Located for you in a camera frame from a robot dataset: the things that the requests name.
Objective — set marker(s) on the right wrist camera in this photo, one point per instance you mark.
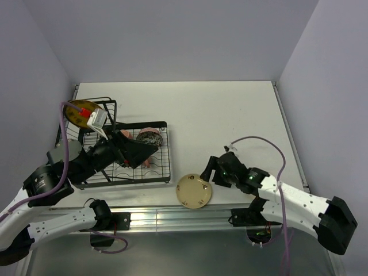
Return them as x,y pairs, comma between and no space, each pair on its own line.
230,148

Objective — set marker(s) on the cream plate with flowers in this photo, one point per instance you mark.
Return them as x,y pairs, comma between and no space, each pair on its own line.
192,192

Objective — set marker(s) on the black wire dish rack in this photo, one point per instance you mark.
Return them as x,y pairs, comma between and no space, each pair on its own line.
155,169

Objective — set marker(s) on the aluminium table edge rail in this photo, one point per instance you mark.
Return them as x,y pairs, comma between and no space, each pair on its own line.
180,218

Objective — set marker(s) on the patterned ceramic bowl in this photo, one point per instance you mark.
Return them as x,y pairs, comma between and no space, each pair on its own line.
150,136

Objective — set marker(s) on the orange floral mug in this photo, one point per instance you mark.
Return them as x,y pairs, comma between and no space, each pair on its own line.
127,134

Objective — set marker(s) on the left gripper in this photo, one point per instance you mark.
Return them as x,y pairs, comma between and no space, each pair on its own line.
135,152

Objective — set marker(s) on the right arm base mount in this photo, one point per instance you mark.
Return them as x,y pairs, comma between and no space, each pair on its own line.
260,231

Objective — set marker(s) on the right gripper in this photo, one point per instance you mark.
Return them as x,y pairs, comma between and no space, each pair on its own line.
206,175

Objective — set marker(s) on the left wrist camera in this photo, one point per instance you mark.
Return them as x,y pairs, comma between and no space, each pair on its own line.
95,120

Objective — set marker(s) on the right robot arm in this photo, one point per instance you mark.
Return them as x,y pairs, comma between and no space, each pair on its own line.
330,221

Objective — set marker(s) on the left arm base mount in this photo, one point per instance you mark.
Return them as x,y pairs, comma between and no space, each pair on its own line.
120,222

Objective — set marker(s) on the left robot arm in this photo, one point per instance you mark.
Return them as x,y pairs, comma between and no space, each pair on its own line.
68,164

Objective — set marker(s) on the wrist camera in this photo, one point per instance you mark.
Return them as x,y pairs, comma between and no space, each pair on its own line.
95,120
230,148

